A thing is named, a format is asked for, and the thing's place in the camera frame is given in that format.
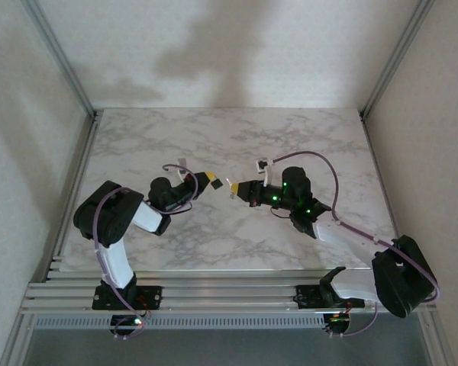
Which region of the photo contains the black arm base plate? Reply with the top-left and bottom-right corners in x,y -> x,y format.
92,285 -> 163,310
295,284 -> 364,310

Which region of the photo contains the grey slotted cable duct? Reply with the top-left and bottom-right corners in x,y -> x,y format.
33,314 -> 326,330

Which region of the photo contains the aluminium frame post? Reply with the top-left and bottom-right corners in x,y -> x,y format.
360,0 -> 437,120
22,0 -> 99,120

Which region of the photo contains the purple cable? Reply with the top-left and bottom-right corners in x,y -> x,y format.
93,163 -> 199,341
267,151 -> 443,339

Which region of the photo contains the aluminium mounting rail beam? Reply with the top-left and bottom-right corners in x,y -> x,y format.
18,269 -> 440,316

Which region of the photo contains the black controller board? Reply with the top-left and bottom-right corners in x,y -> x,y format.
324,311 -> 353,338
109,313 -> 149,341

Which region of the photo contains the aluminium frame leg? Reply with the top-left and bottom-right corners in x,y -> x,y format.
0,314 -> 37,366
418,312 -> 457,366

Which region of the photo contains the aluminium table side rail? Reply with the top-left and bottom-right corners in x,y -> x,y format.
360,114 -> 412,279
41,116 -> 101,284

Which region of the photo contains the thin black cable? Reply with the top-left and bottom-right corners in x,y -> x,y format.
163,200 -> 195,217
273,207 -> 298,221

